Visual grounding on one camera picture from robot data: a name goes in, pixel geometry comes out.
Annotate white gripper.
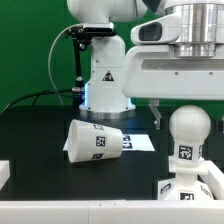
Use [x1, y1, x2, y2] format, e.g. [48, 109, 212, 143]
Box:
[122, 45, 224, 130]

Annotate white lamp bulb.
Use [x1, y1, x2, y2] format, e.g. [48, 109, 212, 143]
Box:
[169, 105, 211, 167]

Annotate white lamp shade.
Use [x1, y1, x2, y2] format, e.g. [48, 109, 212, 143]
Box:
[67, 120, 123, 163]

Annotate white lamp base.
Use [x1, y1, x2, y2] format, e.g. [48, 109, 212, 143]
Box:
[157, 156, 214, 201]

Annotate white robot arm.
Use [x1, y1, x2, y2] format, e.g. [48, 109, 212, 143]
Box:
[67, 0, 224, 122]

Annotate white paper with tags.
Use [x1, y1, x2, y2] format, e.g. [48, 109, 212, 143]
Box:
[63, 134, 154, 153]

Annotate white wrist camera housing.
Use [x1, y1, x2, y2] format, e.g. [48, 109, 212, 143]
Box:
[130, 14, 181, 45]

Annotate black camera on stand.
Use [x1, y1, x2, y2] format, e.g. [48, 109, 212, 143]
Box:
[64, 21, 118, 95]

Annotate grey camera cable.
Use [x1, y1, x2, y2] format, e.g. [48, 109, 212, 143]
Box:
[47, 25, 78, 107]

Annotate white front rail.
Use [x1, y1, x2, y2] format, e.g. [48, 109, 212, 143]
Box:
[0, 200, 224, 224]

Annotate black cables on table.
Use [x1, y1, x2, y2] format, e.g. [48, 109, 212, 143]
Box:
[1, 88, 81, 114]

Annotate white left rail block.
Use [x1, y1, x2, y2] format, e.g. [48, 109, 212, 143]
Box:
[0, 160, 10, 190]

